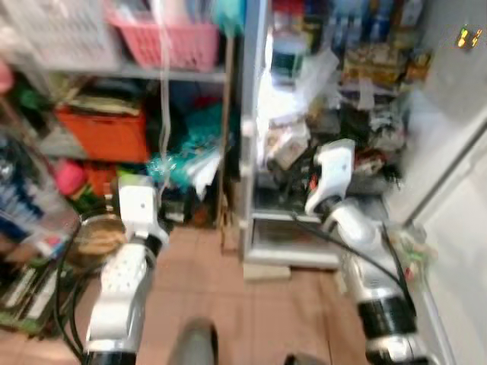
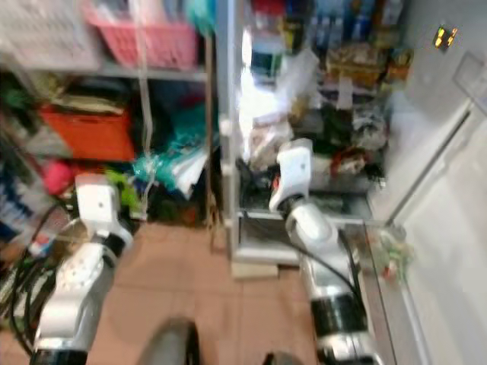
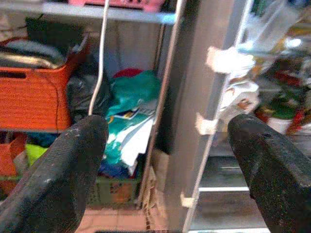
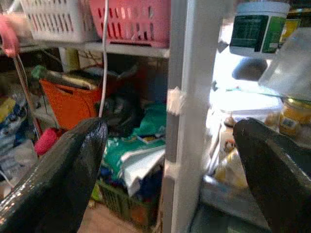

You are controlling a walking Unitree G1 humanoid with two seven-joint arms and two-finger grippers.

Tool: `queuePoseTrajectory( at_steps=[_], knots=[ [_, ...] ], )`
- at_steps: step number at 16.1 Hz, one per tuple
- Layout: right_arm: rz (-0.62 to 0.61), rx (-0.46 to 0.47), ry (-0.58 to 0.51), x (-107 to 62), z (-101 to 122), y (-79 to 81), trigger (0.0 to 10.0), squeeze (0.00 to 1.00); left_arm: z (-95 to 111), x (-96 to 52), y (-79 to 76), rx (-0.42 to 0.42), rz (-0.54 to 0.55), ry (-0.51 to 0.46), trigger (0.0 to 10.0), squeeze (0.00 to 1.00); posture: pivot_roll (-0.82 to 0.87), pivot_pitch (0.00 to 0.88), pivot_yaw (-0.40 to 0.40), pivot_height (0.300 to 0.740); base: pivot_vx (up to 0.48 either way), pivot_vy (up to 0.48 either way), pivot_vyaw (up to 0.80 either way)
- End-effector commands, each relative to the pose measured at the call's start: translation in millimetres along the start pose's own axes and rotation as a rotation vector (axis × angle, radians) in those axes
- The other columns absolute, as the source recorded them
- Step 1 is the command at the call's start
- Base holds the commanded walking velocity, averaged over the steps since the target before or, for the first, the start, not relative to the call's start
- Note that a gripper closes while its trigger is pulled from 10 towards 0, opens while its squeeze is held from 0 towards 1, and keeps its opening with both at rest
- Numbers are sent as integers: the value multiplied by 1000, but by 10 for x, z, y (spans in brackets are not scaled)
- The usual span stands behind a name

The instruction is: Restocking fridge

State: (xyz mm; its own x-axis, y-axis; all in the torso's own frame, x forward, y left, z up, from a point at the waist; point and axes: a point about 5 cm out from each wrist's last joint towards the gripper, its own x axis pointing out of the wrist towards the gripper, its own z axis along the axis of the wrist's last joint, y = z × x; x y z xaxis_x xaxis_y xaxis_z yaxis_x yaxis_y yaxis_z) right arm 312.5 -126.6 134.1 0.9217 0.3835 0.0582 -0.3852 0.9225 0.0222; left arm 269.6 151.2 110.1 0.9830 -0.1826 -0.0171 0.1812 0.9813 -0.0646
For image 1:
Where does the green packet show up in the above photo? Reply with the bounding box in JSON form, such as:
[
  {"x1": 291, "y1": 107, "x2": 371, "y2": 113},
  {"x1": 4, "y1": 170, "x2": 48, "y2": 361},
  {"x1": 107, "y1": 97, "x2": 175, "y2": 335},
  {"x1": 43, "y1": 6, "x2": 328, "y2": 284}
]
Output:
[{"x1": 388, "y1": 227, "x2": 438, "y2": 275}]

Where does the pink plastic basket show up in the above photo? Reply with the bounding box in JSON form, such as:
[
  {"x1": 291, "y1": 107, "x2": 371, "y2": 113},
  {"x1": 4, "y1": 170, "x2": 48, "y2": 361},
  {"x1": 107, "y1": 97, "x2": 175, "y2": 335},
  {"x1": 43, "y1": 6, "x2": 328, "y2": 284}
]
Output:
[{"x1": 107, "y1": 8, "x2": 221, "y2": 73}]

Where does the orange plastic crate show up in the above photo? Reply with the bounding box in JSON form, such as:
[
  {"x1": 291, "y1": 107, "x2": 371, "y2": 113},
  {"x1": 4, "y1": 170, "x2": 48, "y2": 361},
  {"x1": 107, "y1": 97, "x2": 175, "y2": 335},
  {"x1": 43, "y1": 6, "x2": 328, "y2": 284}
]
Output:
[{"x1": 55, "y1": 106, "x2": 149, "y2": 163}]

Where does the grey robot leg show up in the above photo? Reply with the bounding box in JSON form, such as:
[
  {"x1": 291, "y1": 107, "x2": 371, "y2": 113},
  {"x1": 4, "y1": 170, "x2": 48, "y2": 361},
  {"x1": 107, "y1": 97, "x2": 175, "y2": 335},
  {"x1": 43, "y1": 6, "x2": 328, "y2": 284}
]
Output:
[
  {"x1": 285, "y1": 351, "x2": 328, "y2": 365},
  {"x1": 169, "y1": 319, "x2": 220, "y2": 365}
]

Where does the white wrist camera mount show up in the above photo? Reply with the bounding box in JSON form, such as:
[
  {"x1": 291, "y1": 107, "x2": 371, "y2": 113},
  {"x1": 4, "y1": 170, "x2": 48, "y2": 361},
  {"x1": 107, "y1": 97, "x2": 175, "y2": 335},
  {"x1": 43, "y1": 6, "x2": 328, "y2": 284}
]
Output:
[
  {"x1": 118, "y1": 176, "x2": 170, "y2": 240},
  {"x1": 304, "y1": 139, "x2": 356, "y2": 215}
]

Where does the round metal pan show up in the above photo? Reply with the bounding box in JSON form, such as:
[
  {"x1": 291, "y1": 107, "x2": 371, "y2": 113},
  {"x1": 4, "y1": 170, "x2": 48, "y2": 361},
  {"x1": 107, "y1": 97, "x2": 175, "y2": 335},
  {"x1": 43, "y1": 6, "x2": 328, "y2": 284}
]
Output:
[{"x1": 72, "y1": 215, "x2": 126, "y2": 267}]

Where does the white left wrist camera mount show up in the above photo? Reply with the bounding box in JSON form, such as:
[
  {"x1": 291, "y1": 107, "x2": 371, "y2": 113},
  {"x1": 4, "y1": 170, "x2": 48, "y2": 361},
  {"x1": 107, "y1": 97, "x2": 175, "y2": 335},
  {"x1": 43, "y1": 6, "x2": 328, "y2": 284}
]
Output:
[{"x1": 118, "y1": 176, "x2": 170, "y2": 240}]

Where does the steel fridge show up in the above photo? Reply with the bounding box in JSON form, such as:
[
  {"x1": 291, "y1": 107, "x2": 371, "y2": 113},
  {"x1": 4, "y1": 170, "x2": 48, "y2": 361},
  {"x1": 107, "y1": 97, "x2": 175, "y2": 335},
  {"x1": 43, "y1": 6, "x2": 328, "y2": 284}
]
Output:
[{"x1": 240, "y1": 0, "x2": 487, "y2": 365}]

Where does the blue drink pack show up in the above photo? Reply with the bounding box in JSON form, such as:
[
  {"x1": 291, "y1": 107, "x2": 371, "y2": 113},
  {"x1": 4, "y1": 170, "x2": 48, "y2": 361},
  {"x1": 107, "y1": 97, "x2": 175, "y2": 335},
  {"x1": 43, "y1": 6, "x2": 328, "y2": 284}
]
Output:
[{"x1": 331, "y1": 0, "x2": 423, "y2": 46}]

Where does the pink round object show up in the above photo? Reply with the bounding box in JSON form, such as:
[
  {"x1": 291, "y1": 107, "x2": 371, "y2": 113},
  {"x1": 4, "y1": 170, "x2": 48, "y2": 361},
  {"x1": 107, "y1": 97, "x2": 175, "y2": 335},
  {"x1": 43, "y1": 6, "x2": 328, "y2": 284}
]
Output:
[{"x1": 53, "y1": 160, "x2": 88, "y2": 197}]

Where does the green white tub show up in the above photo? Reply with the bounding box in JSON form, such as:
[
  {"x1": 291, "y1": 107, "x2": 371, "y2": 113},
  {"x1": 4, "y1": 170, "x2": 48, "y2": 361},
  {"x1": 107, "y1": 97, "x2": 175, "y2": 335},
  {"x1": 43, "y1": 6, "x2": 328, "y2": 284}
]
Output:
[{"x1": 270, "y1": 32, "x2": 307, "y2": 77}]

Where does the storage shelf unit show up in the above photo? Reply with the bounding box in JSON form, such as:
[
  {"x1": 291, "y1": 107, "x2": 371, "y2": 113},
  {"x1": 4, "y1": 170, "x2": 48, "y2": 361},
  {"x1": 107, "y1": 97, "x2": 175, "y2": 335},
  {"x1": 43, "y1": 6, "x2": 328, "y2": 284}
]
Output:
[{"x1": 0, "y1": 0, "x2": 237, "y2": 252}]

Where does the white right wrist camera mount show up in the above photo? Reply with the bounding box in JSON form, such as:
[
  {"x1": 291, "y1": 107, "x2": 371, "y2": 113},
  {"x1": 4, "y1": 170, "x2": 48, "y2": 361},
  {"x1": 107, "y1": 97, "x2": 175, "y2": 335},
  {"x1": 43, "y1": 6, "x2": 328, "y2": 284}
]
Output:
[{"x1": 304, "y1": 139, "x2": 356, "y2": 215}]

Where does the white plastic bag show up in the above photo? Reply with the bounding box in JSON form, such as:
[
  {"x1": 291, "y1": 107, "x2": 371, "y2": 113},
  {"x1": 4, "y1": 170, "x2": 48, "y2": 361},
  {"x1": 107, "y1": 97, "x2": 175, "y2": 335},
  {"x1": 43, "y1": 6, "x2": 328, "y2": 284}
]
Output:
[{"x1": 257, "y1": 53, "x2": 339, "y2": 170}]

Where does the grey right robot leg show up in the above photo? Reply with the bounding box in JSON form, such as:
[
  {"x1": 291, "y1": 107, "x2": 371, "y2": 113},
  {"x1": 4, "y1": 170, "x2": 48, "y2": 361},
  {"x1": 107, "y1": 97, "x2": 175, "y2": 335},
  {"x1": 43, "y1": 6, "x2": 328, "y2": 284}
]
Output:
[{"x1": 285, "y1": 351, "x2": 328, "y2": 365}]

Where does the brown food box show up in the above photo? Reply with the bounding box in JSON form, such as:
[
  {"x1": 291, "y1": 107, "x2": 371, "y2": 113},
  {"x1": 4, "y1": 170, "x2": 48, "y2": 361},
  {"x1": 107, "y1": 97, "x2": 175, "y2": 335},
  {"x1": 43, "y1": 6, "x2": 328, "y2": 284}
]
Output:
[{"x1": 341, "y1": 46, "x2": 415, "y2": 86}]

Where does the beige block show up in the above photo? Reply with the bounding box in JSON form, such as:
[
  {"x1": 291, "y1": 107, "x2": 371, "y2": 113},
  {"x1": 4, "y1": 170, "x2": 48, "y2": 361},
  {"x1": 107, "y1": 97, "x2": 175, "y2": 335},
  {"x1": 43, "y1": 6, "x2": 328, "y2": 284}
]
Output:
[{"x1": 243, "y1": 262, "x2": 294, "y2": 282}]

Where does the bottle pack blue label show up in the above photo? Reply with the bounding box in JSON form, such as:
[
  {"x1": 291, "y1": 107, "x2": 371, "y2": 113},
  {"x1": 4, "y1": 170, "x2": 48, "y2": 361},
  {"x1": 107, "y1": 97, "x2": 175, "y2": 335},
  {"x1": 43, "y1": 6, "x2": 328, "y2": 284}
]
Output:
[{"x1": 0, "y1": 129, "x2": 81, "y2": 263}]

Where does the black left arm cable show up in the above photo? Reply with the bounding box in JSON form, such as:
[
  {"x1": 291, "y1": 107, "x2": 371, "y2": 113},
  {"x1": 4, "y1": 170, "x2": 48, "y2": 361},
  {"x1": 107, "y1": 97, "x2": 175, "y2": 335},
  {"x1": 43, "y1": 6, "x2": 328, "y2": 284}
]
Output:
[{"x1": 53, "y1": 221, "x2": 103, "y2": 358}]

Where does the grey left robot leg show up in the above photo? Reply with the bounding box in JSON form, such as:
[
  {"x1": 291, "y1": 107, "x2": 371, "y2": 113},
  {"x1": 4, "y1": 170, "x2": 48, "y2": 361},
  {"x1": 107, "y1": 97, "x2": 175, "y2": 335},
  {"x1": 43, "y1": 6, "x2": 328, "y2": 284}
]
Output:
[{"x1": 169, "y1": 319, "x2": 220, "y2": 365}]

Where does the teal plastic bag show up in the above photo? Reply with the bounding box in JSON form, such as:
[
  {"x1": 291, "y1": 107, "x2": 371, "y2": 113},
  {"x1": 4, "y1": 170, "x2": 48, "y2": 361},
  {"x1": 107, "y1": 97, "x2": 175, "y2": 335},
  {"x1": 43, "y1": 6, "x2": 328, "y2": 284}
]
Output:
[{"x1": 148, "y1": 106, "x2": 221, "y2": 191}]

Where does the white cord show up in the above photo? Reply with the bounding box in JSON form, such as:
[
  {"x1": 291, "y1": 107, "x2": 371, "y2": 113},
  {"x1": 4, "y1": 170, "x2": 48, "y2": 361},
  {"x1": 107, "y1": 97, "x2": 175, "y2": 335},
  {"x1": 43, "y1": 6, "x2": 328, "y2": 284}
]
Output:
[{"x1": 154, "y1": 0, "x2": 173, "y2": 191}]

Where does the white plastic basket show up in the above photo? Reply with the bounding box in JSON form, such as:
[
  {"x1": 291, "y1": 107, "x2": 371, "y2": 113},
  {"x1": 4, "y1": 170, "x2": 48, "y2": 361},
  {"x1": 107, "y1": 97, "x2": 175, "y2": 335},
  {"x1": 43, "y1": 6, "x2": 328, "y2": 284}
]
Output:
[{"x1": 0, "y1": 0, "x2": 123, "y2": 69}]

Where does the teal cloth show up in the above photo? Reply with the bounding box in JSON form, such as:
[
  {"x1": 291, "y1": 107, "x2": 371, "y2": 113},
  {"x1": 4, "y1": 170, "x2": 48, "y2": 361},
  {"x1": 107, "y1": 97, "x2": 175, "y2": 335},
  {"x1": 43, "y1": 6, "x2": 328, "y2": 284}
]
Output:
[{"x1": 213, "y1": 0, "x2": 246, "y2": 37}]

